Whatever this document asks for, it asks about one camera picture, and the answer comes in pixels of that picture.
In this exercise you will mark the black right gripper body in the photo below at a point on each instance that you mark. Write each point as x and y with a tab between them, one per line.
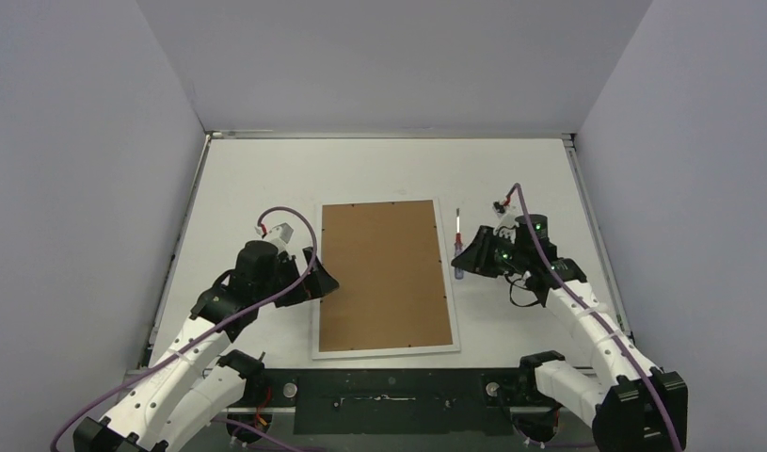
488	251

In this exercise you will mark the blue red screwdriver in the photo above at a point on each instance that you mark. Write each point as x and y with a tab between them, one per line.
459	247

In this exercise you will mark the white picture frame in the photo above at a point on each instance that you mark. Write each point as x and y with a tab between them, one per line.
317	281

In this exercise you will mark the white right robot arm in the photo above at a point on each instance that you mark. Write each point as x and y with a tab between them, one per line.
631	403

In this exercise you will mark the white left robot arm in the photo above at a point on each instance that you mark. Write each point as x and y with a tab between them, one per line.
201	373

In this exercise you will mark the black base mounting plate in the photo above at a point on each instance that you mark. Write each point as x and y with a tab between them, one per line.
356	419

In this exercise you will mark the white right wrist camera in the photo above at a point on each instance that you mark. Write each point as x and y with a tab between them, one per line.
507	227

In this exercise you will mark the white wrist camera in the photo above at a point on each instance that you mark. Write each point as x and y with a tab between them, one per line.
507	227
278	236

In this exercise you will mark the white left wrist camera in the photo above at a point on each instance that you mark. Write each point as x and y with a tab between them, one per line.
278	236

